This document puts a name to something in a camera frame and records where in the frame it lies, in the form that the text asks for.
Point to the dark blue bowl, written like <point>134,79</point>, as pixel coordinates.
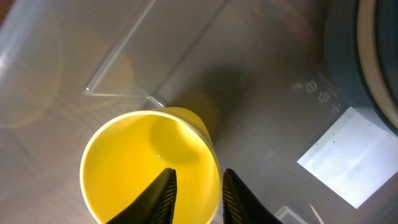
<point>386,35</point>
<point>342,59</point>

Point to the yellow cup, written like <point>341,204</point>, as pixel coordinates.
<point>128,152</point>

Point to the white label sticker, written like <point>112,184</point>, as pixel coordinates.
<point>354,158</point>

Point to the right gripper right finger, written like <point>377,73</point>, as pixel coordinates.
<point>240,205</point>

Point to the clear plastic storage container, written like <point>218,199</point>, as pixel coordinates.
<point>254,71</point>

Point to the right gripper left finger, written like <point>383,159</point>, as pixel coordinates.
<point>155,205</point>

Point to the large cream bowl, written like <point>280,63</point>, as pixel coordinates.
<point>367,48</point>

